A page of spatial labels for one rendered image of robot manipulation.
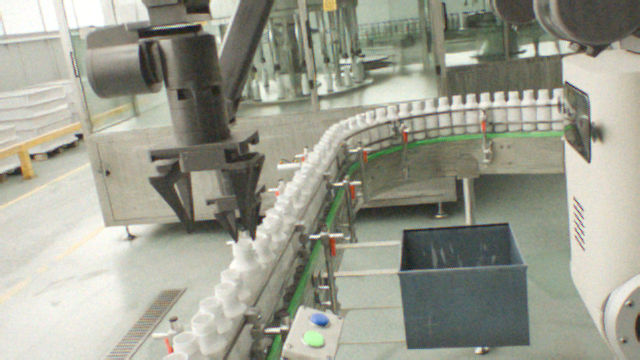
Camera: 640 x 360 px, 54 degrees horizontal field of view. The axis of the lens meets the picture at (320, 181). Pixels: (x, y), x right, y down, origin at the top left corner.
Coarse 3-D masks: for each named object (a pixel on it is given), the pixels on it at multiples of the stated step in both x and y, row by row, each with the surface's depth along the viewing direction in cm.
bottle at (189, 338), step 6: (180, 336) 94; (186, 336) 94; (192, 336) 94; (174, 342) 92; (180, 342) 94; (186, 342) 95; (192, 342) 92; (198, 342) 93; (174, 348) 93; (180, 348) 91; (186, 348) 91; (192, 348) 92; (198, 348) 93; (192, 354) 92; (198, 354) 93
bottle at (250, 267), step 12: (240, 240) 121; (240, 252) 118; (252, 252) 119; (240, 264) 118; (252, 264) 119; (252, 276) 118; (252, 288) 119; (252, 300) 119; (264, 300) 122; (264, 312) 122
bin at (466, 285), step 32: (480, 224) 182; (416, 256) 188; (448, 256) 186; (480, 256) 185; (512, 256) 177; (416, 288) 158; (448, 288) 156; (480, 288) 155; (512, 288) 154; (416, 320) 160; (448, 320) 159; (480, 320) 158; (512, 320) 156
